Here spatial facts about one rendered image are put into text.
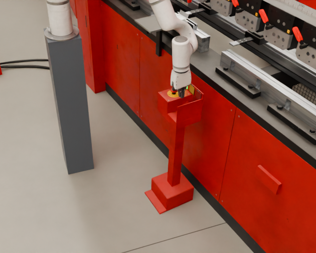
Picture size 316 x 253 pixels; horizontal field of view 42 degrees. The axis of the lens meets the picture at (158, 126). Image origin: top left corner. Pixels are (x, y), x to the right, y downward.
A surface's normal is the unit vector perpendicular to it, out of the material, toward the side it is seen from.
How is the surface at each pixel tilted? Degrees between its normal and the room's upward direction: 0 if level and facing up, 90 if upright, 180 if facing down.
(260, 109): 0
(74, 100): 90
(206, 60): 0
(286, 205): 90
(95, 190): 0
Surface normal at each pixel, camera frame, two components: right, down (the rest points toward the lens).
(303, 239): -0.85, 0.32
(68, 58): 0.34, 0.60
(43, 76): 0.03, -0.77
